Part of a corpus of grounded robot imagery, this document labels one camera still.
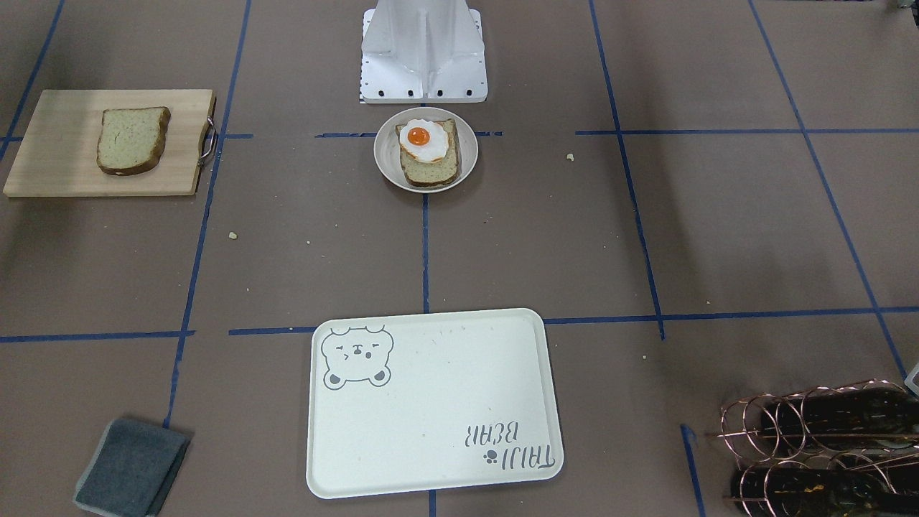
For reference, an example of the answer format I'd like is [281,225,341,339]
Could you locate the bread slice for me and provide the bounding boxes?
[96,107,171,176]
[400,120,457,187]

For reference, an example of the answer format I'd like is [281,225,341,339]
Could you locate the white bear tray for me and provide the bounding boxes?
[305,308,565,500]

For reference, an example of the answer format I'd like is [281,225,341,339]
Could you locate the bread slice on plate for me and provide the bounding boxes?
[400,120,457,187]

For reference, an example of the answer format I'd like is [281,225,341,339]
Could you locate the white round plate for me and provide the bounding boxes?
[373,107,479,194]

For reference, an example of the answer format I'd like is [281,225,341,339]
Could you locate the fried egg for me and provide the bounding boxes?
[395,118,450,164]

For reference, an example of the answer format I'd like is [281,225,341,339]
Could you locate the dark green wine bottle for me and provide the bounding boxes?
[725,461,918,516]
[760,386,918,452]

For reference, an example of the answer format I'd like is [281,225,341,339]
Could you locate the grey folded cloth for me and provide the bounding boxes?
[73,418,191,516]

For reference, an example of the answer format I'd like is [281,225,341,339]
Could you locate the wooden cutting board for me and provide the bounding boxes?
[3,89,215,197]

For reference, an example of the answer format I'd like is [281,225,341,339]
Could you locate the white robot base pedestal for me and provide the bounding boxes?
[359,1,489,104]

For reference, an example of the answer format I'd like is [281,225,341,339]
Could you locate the copper wire bottle rack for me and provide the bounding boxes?
[710,379,918,516]

